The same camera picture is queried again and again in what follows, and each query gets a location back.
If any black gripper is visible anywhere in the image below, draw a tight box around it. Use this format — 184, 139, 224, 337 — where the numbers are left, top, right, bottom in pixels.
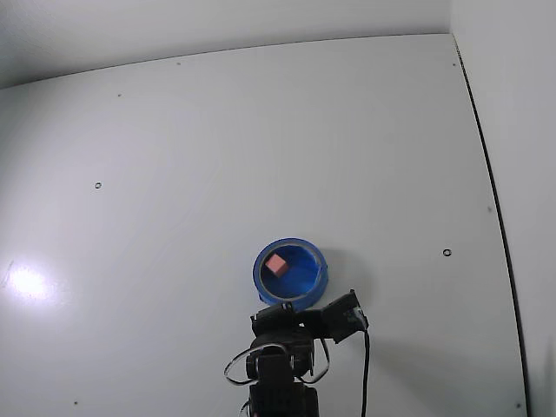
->
249, 302, 334, 344

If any small foam cube block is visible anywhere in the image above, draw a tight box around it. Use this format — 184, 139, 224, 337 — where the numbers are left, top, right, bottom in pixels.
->
266, 255, 288, 277

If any blue tape roll bin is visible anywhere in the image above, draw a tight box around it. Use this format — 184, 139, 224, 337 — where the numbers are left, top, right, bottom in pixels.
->
252, 236, 328, 312

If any white servo wire loop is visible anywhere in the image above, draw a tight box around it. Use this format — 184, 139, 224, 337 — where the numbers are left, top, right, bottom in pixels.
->
302, 338, 331, 384
223, 344, 262, 386

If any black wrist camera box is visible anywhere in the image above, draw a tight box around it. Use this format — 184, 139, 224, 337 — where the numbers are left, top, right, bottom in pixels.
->
320, 288, 371, 346

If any black camera cable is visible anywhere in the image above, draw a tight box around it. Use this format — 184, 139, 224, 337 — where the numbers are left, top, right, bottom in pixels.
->
358, 319, 372, 417

